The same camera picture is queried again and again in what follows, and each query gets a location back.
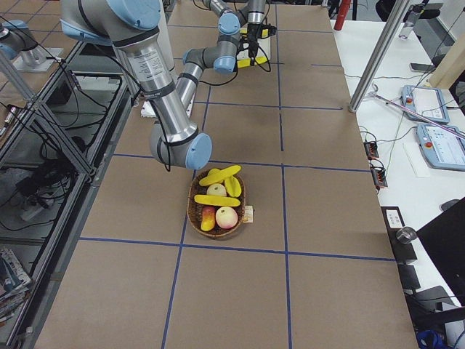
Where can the pale green apple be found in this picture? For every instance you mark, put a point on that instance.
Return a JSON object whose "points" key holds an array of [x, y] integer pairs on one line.
{"points": [[216, 189]]}

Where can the aluminium frame post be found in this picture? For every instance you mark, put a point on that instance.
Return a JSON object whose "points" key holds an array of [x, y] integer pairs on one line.
{"points": [[390, 28]]}

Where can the orange relay module upper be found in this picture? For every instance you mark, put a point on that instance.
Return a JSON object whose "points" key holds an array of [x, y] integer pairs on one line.
{"points": [[371, 150]]}

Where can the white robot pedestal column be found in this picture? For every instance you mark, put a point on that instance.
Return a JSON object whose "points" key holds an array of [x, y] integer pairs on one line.
{"points": [[167, 43]]}

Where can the brown wicker basket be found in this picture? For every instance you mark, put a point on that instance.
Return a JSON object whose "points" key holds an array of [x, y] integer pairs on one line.
{"points": [[194, 210]]}

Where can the pink red apple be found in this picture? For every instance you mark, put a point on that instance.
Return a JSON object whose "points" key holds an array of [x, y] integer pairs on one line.
{"points": [[226, 217]]}

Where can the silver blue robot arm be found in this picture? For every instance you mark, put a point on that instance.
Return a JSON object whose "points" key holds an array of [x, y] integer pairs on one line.
{"points": [[222, 58], [131, 27]]}

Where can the teach pendant tablet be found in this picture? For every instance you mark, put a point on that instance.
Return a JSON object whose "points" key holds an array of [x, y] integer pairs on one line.
{"points": [[425, 101], [442, 147]]}

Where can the white rectangular bear plate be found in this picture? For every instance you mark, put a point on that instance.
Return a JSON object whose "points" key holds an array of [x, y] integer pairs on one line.
{"points": [[263, 50]]}

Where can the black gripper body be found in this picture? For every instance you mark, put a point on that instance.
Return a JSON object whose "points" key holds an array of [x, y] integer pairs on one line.
{"points": [[253, 34]]}

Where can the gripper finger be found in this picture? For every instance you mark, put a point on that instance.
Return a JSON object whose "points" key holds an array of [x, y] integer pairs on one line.
{"points": [[252, 56]]}

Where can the orange relay module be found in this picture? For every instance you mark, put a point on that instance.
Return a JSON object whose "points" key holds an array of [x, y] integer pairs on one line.
{"points": [[379, 177], [371, 150]]}

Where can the yellow banana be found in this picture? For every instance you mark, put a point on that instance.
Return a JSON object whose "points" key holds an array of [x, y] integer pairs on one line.
{"points": [[246, 62], [216, 200], [220, 175]]}

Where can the pink grabber stick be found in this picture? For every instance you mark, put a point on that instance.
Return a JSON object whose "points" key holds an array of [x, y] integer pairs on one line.
{"points": [[374, 94]]}

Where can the red bottle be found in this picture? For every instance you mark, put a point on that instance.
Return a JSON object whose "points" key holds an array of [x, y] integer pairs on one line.
{"points": [[342, 14]]}

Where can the upper teach pendant tablet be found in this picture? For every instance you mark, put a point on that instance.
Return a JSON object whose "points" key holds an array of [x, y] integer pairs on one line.
{"points": [[425, 101]]}

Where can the orange relay module lower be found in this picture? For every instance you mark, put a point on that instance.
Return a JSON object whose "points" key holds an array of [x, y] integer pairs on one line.
{"points": [[379, 177]]}

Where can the red yellow mango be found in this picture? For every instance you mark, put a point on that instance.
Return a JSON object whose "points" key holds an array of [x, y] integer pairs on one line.
{"points": [[208, 218]]}

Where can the metal weight cylinder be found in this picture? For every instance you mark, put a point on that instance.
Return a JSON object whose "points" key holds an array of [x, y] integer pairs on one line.
{"points": [[406, 235]]}

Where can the lower teach pendant tablet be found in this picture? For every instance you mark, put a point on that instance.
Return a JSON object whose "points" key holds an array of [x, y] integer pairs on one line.
{"points": [[442, 147]]}

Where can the basket paper tag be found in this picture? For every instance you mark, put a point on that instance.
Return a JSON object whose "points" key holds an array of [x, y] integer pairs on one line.
{"points": [[248, 216]]}

